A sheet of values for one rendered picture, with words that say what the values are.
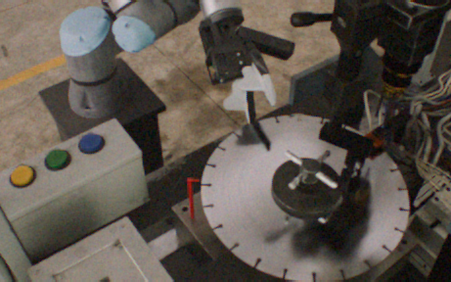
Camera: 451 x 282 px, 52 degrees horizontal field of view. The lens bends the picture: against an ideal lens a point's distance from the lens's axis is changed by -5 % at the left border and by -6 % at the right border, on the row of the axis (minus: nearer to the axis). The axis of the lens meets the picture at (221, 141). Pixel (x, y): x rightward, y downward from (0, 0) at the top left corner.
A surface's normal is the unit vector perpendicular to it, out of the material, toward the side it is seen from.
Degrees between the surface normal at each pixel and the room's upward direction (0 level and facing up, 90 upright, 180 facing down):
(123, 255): 0
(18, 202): 0
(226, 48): 34
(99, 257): 0
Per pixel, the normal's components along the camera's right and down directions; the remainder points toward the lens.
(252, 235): 0.00, -0.69
